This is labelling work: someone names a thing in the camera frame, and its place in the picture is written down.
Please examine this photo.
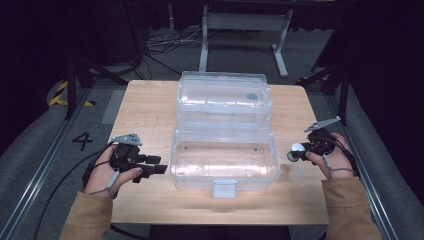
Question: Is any yellow black hazard tape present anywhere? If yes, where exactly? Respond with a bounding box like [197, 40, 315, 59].
[49, 80, 96, 108]

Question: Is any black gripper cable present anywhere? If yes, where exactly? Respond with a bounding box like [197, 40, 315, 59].
[319, 134, 361, 178]
[32, 141, 148, 240]

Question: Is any clear plastic storage box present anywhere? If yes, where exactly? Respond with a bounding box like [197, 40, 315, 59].
[168, 70, 281, 200]

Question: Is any bundle of floor cables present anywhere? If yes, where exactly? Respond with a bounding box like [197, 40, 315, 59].
[143, 26, 205, 83]

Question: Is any person's left hand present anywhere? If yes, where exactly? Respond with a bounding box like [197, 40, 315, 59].
[83, 144, 143, 198]

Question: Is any grey right wrist strap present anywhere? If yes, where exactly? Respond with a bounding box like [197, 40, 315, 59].
[322, 154, 356, 180]

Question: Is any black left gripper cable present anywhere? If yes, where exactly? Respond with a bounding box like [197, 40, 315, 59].
[32, 141, 148, 240]

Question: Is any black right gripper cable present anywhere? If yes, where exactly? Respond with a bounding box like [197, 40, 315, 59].
[319, 134, 361, 178]

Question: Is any grey wrist strap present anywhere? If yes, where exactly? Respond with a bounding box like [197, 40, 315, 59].
[89, 169, 121, 198]
[322, 154, 356, 180]

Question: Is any grey metal desk frame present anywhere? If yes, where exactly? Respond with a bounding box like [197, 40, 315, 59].
[198, 4, 294, 79]

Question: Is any black metal stand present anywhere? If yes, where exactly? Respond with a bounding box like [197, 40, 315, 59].
[296, 61, 352, 127]
[64, 54, 129, 120]

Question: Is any small white bottle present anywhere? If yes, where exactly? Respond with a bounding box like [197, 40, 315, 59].
[287, 142, 306, 164]

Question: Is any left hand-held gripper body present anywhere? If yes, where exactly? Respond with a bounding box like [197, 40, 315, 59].
[109, 133, 145, 174]

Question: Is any person's right hand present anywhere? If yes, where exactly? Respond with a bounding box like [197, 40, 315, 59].
[304, 132, 358, 181]

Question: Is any grey left wrist strap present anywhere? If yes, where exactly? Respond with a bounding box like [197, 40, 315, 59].
[89, 169, 121, 198]

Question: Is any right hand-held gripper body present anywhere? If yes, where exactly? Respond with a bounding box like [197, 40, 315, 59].
[303, 115, 342, 158]

